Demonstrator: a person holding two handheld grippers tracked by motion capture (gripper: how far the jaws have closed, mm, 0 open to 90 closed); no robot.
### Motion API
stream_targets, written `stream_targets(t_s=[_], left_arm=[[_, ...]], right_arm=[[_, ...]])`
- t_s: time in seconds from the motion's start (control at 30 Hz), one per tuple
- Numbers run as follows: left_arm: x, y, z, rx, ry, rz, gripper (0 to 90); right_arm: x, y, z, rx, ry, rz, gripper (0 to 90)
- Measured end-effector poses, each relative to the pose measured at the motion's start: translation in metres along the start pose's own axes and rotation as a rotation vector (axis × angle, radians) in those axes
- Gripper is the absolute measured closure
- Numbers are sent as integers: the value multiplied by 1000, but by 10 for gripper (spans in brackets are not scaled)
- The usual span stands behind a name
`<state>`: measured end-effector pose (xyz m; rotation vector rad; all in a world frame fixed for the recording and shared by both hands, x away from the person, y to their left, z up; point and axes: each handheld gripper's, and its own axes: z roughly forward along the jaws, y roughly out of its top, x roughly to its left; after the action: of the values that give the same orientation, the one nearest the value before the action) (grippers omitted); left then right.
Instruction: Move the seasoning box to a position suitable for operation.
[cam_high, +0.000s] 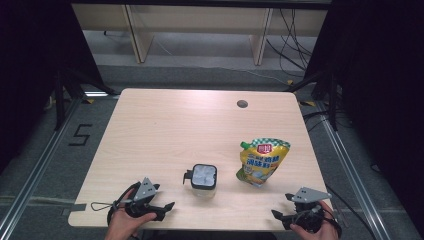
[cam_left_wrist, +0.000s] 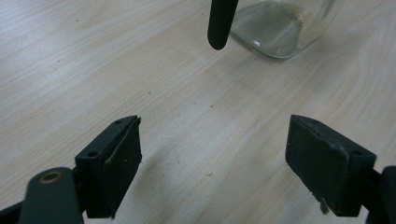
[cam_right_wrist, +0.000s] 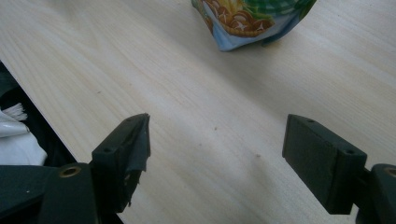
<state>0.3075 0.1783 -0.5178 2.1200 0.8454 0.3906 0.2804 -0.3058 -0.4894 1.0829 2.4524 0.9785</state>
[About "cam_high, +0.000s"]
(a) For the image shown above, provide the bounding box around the black curtain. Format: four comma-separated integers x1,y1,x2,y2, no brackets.
0,0,105,174
304,0,424,231

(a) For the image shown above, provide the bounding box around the person's right hand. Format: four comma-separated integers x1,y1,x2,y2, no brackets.
289,200,341,240

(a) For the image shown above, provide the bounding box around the metal floor rail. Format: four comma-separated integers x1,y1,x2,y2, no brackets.
0,96,84,240
314,99,392,240

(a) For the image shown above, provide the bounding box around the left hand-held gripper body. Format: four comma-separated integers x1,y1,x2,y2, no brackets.
123,177,167,223

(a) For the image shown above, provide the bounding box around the clear jar with black lid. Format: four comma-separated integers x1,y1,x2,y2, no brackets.
182,163,218,198

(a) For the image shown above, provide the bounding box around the yellow seasoning pouch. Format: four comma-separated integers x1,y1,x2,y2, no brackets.
235,137,292,188

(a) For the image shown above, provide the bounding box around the bundle of black cables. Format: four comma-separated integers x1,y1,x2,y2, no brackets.
265,8,318,79

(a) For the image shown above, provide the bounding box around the black floor cable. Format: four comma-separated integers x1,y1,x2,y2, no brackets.
328,186,378,240

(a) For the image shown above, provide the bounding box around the black metal stand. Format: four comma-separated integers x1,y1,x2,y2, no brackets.
284,71,340,132
54,68,116,131

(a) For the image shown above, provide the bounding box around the black strap on left gripper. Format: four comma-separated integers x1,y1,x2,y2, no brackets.
106,181,142,225

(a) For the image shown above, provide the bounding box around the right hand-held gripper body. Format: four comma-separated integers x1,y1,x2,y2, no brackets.
287,187,334,234

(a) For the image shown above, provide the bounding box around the thin cord loop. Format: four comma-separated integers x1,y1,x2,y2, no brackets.
90,201,116,212

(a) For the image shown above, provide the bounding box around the grey tape strip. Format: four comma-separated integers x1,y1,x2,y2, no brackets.
62,203,87,216

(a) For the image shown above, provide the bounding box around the person's left hand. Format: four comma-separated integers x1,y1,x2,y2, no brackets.
104,189,158,240

